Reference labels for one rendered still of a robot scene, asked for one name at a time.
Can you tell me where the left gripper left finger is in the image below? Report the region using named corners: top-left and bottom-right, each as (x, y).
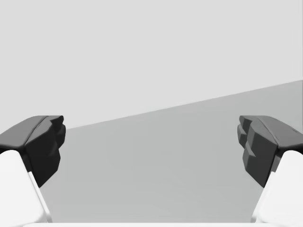
top-left (0, 115), bottom-right (67, 224)

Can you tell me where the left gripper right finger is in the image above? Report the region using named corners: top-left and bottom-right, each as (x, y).
top-left (237, 115), bottom-right (303, 224)

